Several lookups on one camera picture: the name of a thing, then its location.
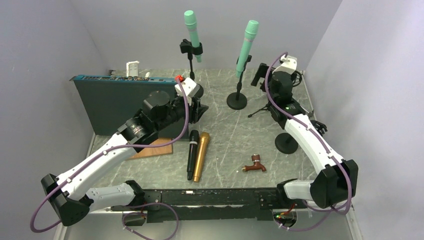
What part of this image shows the black microphone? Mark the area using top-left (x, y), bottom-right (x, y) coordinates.
top-left (186, 130), bottom-right (200, 181)

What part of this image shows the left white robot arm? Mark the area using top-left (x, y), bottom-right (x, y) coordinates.
top-left (41, 91), bottom-right (209, 227)

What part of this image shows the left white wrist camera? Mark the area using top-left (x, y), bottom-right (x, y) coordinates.
top-left (174, 75), bottom-right (201, 106)

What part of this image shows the brown faucet tap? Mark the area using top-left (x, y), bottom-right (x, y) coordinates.
top-left (242, 154), bottom-right (267, 172)

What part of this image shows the wooden board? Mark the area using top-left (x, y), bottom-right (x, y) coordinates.
top-left (129, 138), bottom-right (173, 160)

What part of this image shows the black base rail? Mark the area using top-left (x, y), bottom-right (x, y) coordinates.
top-left (110, 187), bottom-right (299, 223)

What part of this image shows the right shock-mount round stand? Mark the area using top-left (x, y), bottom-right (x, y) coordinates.
top-left (274, 119), bottom-right (328, 155)

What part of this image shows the blue network switch box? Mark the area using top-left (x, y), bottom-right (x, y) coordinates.
top-left (71, 74), bottom-right (177, 136)

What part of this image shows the mint green microphone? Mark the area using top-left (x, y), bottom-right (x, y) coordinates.
top-left (235, 20), bottom-right (259, 78)
top-left (184, 10), bottom-right (203, 63)

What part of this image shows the round-base mic stand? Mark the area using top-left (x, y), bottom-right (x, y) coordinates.
top-left (179, 39), bottom-right (203, 81)
top-left (226, 54), bottom-right (252, 110)

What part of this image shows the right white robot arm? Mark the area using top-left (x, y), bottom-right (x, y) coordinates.
top-left (251, 63), bottom-right (359, 209)

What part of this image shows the black tripod shock-mount stand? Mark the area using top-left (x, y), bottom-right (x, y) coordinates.
top-left (247, 70), bottom-right (306, 122)

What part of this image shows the purple cable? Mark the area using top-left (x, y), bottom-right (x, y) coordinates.
top-left (264, 51), bottom-right (353, 216)
top-left (29, 79), bottom-right (190, 233)

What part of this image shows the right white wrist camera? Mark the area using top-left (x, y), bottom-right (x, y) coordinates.
top-left (273, 55), bottom-right (298, 75)

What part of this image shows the gold microphone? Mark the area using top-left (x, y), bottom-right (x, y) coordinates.
top-left (193, 132), bottom-right (211, 183)

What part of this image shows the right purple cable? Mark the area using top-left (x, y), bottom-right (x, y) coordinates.
top-left (264, 51), bottom-right (353, 216)

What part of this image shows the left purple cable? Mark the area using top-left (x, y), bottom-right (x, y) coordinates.
top-left (29, 79), bottom-right (190, 233)

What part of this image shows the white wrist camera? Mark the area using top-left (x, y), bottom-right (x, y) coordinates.
top-left (273, 55), bottom-right (298, 75)
top-left (174, 75), bottom-right (201, 106)

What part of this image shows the white plastic bracket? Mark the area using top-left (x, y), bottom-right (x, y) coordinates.
top-left (126, 60), bottom-right (140, 77)

